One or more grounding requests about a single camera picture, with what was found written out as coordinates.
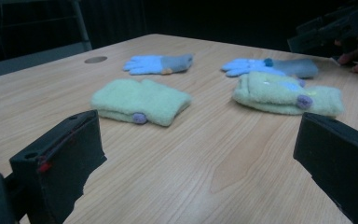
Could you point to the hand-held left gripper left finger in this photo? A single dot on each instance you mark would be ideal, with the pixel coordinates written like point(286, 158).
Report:
point(62, 165)

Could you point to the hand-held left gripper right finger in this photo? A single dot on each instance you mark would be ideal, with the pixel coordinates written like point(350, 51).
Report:
point(341, 158)

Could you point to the green fuzzy glove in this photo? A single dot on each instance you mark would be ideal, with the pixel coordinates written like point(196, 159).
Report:
point(267, 91)

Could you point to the blue knit glove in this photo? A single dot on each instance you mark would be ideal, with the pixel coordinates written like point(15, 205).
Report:
point(149, 64)
point(248, 67)

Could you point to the green sock pair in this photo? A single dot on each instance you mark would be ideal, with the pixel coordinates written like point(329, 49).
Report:
point(136, 98)

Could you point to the round table grommet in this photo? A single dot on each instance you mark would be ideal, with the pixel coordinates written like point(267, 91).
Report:
point(95, 59)

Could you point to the white metal desk frame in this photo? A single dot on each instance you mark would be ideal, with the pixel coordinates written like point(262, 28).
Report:
point(82, 31)

